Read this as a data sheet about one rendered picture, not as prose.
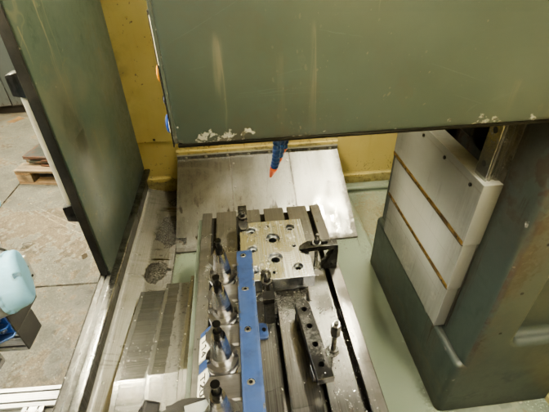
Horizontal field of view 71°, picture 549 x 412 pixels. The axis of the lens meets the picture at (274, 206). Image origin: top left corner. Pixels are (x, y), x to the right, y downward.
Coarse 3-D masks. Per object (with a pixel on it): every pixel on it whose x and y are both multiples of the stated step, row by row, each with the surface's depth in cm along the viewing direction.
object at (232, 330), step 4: (232, 324) 80; (236, 324) 80; (212, 328) 79; (224, 328) 79; (228, 328) 79; (232, 328) 79; (236, 328) 79; (208, 332) 79; (228, 332) 79; (232, 332) 78; (236, 332) 78; (208, 336) 78; (228, 336) 78; (232, 336) 78; (236, 336) 78; (208, 340) 77; (228, 340) 77; (232, 340) 77; (236, 340) 77; (208, 344) 77; (236, 344) 76
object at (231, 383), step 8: (216, 376) 71; (224, 376) 71; (232, 376) 71; (240, 376) 71; (208, 384) 70; (224, 384) 70; (232, 384) 70; (240, 384) 70; (208, 392) 69; (232, 392) 68; (240, 392) 68; (208, 400) 67; (240, 400) 68
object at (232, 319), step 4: (232, 304) 83; (236, 308) 83; (232, 312) 81; (236, 312) 84; (208, 316) 81; (212, 316) 81; (228, 316) 80; (232, 316) 80; (212, 320) 80; (220, 320) 80; (224, 320) 80; (228, 320) 80; (232, 320) 81; (236, 320) 82; (224, 324) 80; (228, 324) 81
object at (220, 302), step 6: (222, 288) 78; (216, 294) 77; (222, 294) 77; (216, 300) 78; (222, 300) 78; (228, 300) 80; (216, 306) 79; (222, 306) 79; (228, 306) 80; (216, 312) 79; (222, 312) 79; (228, 312) 80; (222, 318) 80
